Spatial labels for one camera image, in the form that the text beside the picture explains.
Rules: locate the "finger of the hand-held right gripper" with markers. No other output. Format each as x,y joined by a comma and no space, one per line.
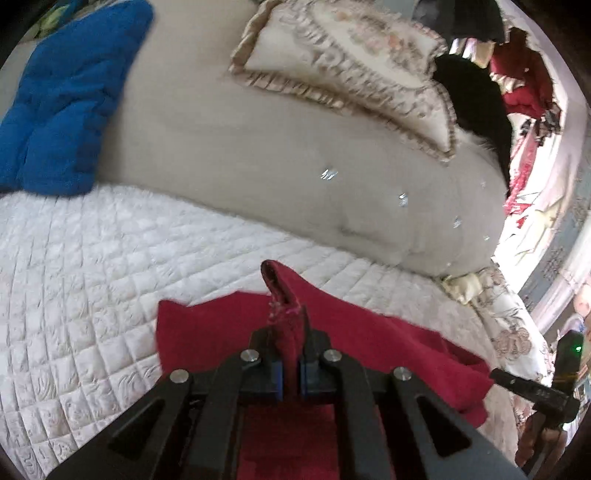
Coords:
531,392

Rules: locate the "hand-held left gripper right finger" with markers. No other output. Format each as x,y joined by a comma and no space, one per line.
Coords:
305,379

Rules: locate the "red hanging garment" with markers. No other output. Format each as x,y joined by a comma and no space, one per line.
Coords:
524,78

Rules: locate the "red garment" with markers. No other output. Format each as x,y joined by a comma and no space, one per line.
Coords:
524,78
369,337

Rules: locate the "person's right hand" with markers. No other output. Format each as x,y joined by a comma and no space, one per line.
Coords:
538,441

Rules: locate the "blue quilted cushion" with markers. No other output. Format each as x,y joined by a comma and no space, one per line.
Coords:
64,101

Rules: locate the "beige tufted headboard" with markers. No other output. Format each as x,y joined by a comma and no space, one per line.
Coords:
277,152

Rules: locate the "red dotted hanging dress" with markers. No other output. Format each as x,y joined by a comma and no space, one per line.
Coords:
521,170

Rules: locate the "floral ruffled pillow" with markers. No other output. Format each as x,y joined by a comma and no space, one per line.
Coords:
351,60

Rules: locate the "white quilted bedspread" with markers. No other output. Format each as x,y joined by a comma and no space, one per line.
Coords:
92,286

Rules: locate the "blue patterned curtain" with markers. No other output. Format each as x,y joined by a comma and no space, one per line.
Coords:
561,263

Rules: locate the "black cloth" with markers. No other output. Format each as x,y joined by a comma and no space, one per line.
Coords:
480,101

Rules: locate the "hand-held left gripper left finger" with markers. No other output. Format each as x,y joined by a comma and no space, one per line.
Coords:
276,379

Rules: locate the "floral cream bedding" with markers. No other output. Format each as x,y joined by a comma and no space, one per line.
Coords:
508,323

